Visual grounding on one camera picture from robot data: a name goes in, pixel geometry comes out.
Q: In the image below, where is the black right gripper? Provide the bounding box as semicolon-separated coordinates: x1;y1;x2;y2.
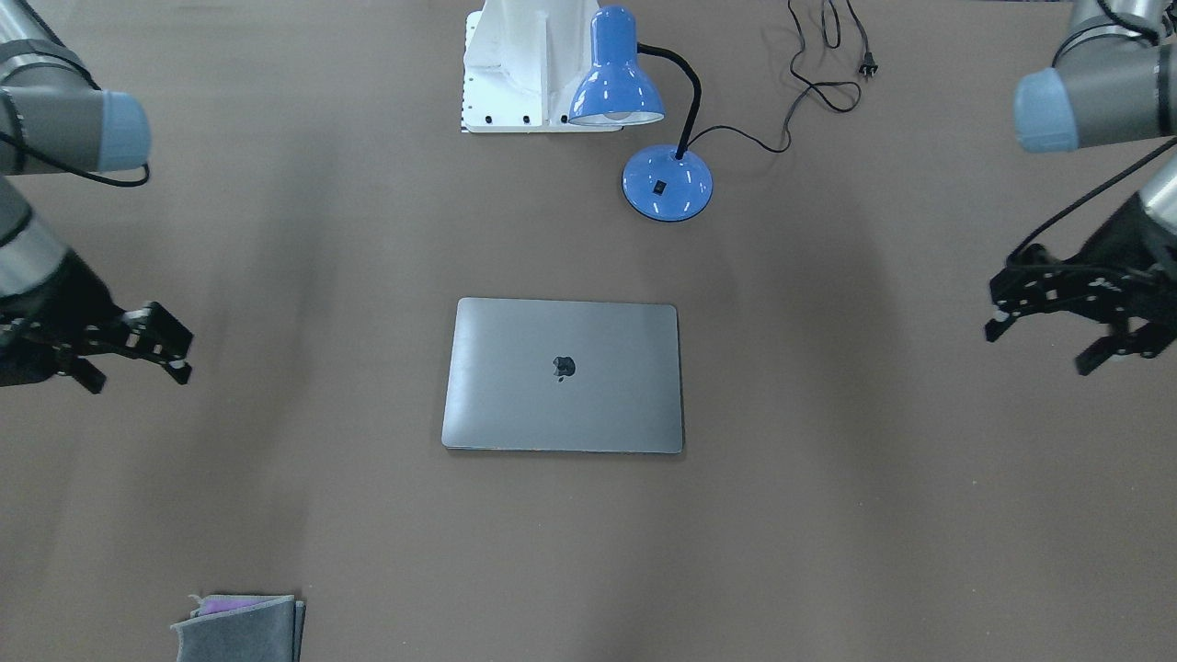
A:
1;250;194;393

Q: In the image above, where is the grey laptop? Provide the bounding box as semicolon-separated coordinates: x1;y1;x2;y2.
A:
441;297;685;455

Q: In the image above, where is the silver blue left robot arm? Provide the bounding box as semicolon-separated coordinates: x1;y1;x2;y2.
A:
984;1;1176;376

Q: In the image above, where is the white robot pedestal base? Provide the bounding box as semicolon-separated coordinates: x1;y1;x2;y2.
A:
460;1;616;134

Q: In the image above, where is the black lamp power cable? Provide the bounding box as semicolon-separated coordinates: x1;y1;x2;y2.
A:
685;0;880;155

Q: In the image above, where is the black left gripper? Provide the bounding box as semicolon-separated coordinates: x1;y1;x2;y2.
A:
984;194;1176;376

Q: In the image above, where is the blue desk lamp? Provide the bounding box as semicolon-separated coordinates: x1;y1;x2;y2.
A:
567;5;714;223

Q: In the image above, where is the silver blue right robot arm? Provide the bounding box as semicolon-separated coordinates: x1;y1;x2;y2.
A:
1;1;193;393

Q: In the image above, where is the folded grey cloth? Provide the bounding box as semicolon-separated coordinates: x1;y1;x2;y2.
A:
171;594;305;661

